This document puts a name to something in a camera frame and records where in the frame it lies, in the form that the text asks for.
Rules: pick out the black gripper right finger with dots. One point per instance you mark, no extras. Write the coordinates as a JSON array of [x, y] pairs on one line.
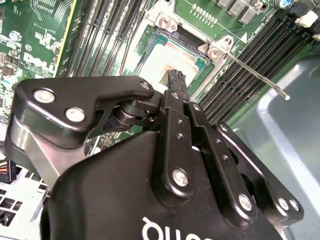
[[228, 175]]

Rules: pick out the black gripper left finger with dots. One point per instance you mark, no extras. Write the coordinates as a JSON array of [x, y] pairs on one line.
[[100, 87]]

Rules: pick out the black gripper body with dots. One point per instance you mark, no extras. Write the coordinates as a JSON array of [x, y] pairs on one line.
[[112, 187]]

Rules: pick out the silver CPU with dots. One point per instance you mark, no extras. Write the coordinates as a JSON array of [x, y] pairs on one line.
[[175, 57]]

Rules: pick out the metal locking lever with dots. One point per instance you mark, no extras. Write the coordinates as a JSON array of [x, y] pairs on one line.
[[255, 71]]

